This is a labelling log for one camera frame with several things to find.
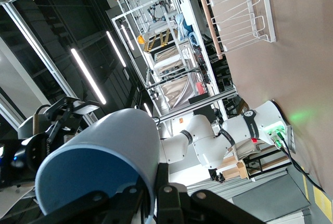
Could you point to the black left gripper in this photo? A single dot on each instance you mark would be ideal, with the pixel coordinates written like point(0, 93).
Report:
point(33, 151)

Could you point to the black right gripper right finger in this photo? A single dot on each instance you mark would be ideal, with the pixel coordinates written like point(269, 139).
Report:
point(182, 208)

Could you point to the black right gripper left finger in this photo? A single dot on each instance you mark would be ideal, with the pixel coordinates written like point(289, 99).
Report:
point(104, 208)

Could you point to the blue cup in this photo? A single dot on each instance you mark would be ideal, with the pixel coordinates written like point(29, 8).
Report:
point(104, 135)

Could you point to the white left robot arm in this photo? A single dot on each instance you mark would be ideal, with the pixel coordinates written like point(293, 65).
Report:
point(208, 151)

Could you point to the ceiling strip light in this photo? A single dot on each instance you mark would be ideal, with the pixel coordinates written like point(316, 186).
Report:
point(127, 37)
point(88, 76)
point(116, 49)

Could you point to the wooden stand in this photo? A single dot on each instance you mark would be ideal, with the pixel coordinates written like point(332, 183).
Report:
point(240, 169)

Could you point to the yellow hard hat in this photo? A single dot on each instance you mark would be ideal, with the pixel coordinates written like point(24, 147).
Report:
point(140, 40)

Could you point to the red box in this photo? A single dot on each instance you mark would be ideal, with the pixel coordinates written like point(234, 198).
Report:
point(200, 88)

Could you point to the blue cloth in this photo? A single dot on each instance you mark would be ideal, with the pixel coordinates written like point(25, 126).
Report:
point(183, 26)

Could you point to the aluminium shelving frame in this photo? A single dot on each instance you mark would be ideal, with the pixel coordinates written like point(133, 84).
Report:
point(212, 75)

